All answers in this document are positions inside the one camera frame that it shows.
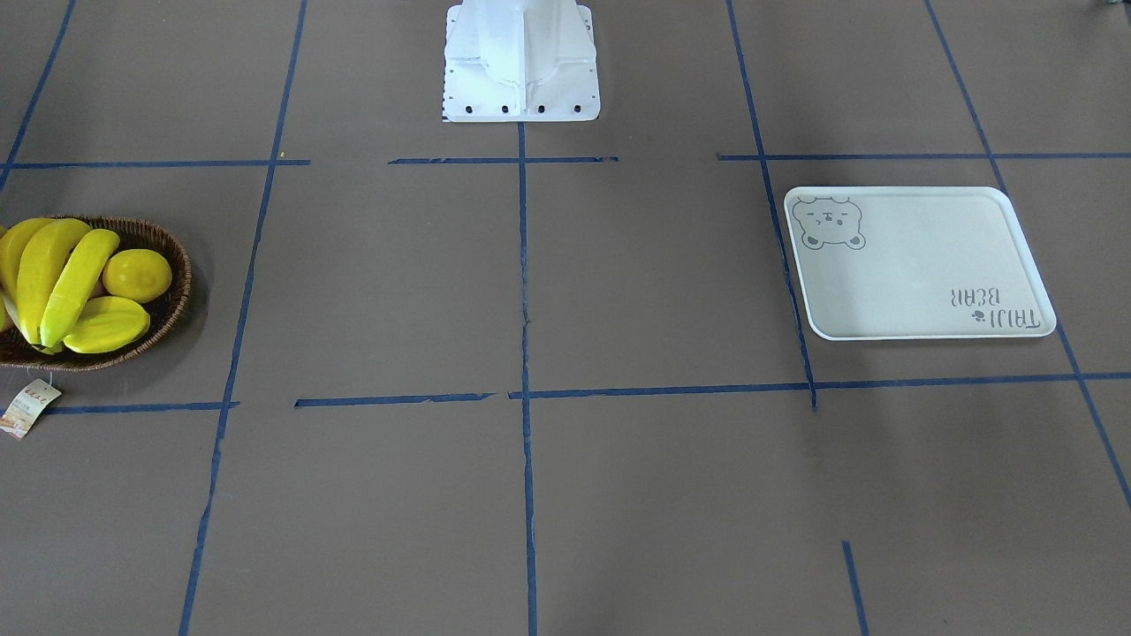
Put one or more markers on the yellow banana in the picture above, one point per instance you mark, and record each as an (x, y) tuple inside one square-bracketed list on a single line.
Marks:
[(40, 266), (80, 275), (13, 244)]

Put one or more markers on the white bear tray plate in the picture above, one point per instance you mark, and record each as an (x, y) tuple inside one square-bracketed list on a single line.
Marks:
[(892, 263)]

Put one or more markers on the brown wicker basket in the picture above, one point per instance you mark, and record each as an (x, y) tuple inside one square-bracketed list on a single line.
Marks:
[(163, 311)]

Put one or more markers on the yellow lemon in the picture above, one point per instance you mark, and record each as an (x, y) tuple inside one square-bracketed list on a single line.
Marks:
[(141, 275)]

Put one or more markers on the yellow starfruit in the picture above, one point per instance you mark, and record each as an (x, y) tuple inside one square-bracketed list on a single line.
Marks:
[(106, 324)]

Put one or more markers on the paper price tag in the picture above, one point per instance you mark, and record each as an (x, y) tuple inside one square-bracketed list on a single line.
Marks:
[(27, 407)]

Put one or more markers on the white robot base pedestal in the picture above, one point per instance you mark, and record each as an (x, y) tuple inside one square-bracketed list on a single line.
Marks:
[(520, 61)]

